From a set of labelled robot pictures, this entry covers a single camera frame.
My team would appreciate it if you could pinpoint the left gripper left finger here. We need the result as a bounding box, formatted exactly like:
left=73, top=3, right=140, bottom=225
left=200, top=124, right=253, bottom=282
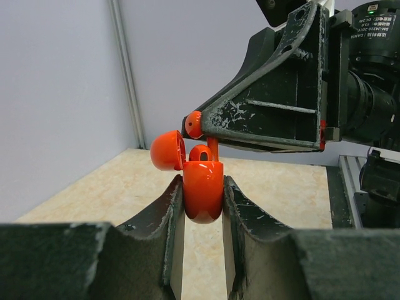
left=117, top=175, right=184, bottom=299

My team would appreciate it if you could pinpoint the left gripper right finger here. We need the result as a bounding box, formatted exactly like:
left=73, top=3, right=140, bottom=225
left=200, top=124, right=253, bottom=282
left=222, top=176, right=296, bottom=299

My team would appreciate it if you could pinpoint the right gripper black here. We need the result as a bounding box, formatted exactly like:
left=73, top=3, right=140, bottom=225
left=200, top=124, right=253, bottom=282
left=182, top=2, right=355, bottom=152

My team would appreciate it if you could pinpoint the orange earbud charging case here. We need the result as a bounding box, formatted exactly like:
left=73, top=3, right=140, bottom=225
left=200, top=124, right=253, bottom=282
left=150, top=130, right=224, bottom=224

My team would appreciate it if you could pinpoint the orange earbud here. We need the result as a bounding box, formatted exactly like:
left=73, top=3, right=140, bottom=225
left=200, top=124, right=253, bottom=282
left=189, top=144, right=213, bottom=161
left=184, top=111, right=219, bottom=161

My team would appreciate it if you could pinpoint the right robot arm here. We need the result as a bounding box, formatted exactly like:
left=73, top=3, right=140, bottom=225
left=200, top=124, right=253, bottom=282
left=182, top=1, right=399, bottom=228

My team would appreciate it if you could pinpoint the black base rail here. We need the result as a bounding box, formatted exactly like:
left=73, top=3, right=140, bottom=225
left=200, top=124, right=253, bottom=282
left=326, top=155, right=367, bottom=229

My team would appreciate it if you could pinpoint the left aluminium frame post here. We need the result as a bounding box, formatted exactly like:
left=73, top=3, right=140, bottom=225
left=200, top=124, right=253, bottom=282
left=108, top=0, right=148, bottom=149

